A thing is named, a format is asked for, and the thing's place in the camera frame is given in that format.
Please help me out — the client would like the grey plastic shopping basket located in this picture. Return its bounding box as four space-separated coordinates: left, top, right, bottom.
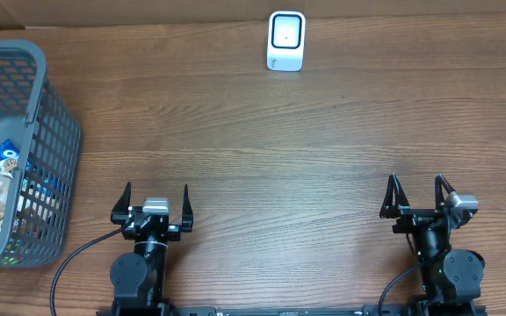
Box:
0 39 83 268

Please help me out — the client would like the white barcode scanner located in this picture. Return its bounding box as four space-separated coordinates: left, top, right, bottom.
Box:
266 11 306 72

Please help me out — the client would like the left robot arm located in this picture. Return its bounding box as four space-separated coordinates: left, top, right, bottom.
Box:
109 183 193 316

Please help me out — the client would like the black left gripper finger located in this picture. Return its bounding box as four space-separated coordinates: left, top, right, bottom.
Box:
180 184 194 233
111 182 132 223

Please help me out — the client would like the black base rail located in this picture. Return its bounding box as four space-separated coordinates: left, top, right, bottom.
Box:
95 304 488 316

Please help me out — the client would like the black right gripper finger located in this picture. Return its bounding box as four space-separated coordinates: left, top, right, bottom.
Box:
435 174 455 209
379 174 410 219

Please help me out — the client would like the blue cookie packet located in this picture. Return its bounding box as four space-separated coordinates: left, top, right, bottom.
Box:
0 140 19 172

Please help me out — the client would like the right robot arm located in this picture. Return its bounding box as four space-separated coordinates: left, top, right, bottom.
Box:
376 174 487 315

